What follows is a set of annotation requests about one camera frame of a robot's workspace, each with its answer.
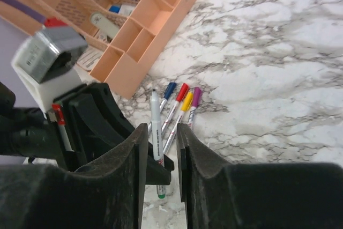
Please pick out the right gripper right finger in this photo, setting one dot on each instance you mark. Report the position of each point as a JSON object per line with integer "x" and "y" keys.
{"x": 219, "y": 194}

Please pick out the white pen yellow end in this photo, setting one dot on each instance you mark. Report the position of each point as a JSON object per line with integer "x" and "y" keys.
{"x": 173, "y": 133}

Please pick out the white pen purple end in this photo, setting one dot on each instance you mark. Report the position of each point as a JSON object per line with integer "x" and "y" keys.
{"x": 191, "y": 116}

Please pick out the blue pen cap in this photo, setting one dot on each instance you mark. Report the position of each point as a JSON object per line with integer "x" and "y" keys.
{"x": 169, "y": 90}

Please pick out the purple pen cap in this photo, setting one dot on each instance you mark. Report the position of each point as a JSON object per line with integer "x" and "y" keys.
{"x": 197, "y": 93}

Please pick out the white pen red end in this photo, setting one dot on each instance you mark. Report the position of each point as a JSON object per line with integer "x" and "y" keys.
{"x": 169, "y": 116}

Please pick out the white pen green end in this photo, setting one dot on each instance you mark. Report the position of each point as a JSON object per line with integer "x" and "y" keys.
{"x": 156, "y": 129}

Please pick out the red pen cap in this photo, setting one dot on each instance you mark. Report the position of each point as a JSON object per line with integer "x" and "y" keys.
{"x": 182, "y": 93}

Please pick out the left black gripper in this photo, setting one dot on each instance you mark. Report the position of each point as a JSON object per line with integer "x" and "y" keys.
{"x": 130, "y": 163}

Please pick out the yellow pen cap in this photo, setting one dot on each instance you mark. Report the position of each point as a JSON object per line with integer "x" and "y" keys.
{"x": 187, "y": 102}

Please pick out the orange mesh file organizer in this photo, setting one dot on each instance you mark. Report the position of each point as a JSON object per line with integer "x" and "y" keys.
{"x": 130, "y": 33}

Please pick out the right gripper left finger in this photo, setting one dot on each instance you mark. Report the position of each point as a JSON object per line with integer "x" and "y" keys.
{"x": 105, "y": 193}

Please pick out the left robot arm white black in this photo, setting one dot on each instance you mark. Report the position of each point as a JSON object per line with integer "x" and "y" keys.
{"x": 18, "y": 127}

